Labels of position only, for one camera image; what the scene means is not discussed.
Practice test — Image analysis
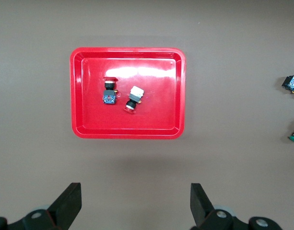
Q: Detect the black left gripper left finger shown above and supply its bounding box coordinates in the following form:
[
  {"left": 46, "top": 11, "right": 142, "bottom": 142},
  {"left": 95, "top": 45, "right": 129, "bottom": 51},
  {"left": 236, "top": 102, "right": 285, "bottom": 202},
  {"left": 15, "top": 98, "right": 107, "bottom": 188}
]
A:
[{"left": 7, "top": 182, "right": 82, "bottom": 230}]

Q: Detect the red plastic tray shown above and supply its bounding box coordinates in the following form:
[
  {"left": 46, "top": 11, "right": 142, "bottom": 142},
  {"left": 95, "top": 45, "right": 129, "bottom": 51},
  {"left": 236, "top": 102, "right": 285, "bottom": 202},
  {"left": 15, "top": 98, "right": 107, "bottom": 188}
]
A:
[{"left": 70, "top": 47, "right": 187, "bottom": 139}]

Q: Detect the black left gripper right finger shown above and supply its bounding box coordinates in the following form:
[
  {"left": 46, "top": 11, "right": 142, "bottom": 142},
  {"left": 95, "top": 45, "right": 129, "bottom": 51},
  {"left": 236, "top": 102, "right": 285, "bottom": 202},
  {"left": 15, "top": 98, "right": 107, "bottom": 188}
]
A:
[{"left": 190, "top": 183, "right": 249, "bottom": 230}]

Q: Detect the red push button switch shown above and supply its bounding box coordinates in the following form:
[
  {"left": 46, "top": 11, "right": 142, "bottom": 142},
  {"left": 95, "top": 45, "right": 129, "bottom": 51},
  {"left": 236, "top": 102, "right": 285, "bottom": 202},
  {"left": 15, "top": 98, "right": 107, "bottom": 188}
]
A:
[
  {"left": 123, "top": 85, "right": 145, "bottom": 115},
  {"left": 102, "top": 76, "right": 120, "bottom": 105}
]

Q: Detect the brown table cover sheet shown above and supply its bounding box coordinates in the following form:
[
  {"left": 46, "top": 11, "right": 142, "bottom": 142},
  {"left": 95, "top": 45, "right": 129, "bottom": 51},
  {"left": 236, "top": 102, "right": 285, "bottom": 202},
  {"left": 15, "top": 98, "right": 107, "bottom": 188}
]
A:
[{"left": 0, "top": 0, "right": 294, "bottom": 230}]

